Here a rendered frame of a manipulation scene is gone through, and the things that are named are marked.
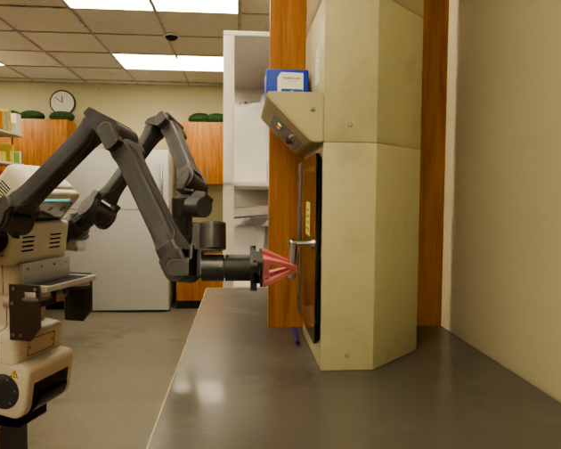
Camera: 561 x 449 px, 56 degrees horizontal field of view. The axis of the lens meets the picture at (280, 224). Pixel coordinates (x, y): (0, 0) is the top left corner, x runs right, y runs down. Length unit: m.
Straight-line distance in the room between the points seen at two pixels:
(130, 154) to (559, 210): 0.92
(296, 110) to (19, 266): 1.00
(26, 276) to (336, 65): 1.07
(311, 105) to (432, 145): 0.54
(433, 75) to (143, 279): 4.95
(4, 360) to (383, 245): 1.15
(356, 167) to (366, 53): 0.23
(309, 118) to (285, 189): 0.40
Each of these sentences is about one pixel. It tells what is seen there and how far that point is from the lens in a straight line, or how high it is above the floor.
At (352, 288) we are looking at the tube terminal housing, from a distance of 1.11.
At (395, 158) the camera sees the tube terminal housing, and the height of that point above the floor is 1.38.
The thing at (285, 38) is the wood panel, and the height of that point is 1.72.
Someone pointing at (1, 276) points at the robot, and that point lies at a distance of 1.78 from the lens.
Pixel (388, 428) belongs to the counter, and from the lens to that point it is 0.90.
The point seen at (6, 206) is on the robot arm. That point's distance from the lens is 1.49.
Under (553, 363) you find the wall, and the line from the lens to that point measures 1.17.
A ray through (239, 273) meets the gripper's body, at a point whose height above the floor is 1.14.
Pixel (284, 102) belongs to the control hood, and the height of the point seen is 1.49.
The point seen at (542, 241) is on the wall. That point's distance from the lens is 1.17.
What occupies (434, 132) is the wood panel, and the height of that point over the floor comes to 1.48.
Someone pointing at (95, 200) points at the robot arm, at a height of 1.28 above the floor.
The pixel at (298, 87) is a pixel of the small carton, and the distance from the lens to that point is 1.20.
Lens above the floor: 1.30
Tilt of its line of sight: 3 degrees down
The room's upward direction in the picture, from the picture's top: straight up
